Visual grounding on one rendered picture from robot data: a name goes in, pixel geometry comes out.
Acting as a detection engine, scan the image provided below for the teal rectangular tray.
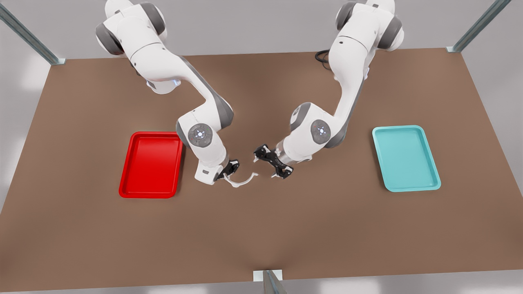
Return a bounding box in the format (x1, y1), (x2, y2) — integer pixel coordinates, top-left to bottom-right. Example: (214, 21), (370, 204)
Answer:
(371, 125), (442, 193)

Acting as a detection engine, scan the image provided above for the white drainage pipe clamp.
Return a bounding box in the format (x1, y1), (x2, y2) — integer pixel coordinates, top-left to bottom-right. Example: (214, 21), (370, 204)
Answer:
(224, 172), (259, 189)

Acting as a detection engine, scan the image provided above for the red rectangular tray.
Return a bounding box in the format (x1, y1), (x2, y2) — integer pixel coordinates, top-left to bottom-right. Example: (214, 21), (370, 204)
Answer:
(118, 131), (184, 199)

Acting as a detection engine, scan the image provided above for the black cable loop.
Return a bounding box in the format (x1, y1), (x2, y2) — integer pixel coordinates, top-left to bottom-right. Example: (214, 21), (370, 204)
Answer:
(314, 49), (334, 71)

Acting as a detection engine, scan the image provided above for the silver frame post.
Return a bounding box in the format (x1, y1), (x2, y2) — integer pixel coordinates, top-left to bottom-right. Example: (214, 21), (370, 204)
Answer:
(253, 269), (284, 294)
(0, 3), (66, 66)
(446, 0), (512, 53)

